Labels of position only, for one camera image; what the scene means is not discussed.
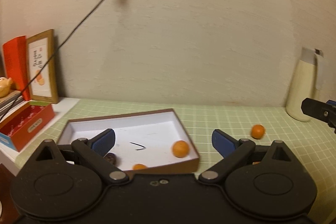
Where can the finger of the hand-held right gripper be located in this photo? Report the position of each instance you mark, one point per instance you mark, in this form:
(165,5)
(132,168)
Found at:
(319,111)

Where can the red upright box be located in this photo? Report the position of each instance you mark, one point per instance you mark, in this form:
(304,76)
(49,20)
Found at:
(15,66)

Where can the wooden picture frame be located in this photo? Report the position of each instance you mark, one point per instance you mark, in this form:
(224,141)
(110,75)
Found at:
(42,69)

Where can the grey book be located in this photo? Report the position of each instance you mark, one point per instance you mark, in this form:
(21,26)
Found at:
(8,100)

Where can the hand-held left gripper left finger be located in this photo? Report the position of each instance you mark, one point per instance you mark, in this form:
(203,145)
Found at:
(105,141)

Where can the stack of books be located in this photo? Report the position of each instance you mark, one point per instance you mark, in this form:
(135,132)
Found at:
(13,112)

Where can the green checked tablecloth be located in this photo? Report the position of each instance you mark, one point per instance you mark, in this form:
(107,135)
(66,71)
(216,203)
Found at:
(236,116)

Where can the yellow plush bear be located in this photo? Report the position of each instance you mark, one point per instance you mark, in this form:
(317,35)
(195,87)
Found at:
(4,86)

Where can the brown cardboard box white inside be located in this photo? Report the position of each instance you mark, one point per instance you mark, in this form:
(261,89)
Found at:
(152,129)

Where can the dark brown dried fruit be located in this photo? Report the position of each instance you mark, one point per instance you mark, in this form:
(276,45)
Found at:
(112,158)

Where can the small orange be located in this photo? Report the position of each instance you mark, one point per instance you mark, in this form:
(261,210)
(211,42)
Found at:
(180,149)
(257,131)
(139,167)

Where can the red patterned flat box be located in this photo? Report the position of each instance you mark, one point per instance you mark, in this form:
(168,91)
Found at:
(29,124)

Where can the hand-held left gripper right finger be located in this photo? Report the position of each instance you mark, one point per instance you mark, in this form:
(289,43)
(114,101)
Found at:
(223,144)

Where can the cream thermos jug grey lid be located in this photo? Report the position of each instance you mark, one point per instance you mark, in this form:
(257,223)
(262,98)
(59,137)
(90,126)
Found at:
(302,87)

